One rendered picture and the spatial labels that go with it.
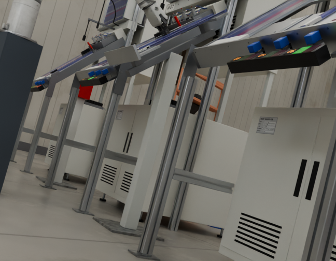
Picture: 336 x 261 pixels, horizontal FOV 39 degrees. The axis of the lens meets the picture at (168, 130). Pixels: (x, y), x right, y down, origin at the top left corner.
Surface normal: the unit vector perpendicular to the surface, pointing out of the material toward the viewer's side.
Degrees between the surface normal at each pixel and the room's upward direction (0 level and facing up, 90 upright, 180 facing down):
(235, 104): 90
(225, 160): 90
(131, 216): 90
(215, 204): 90
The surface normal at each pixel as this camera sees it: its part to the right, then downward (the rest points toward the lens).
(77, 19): 0.72, 0.14
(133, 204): 0.46, 0.06
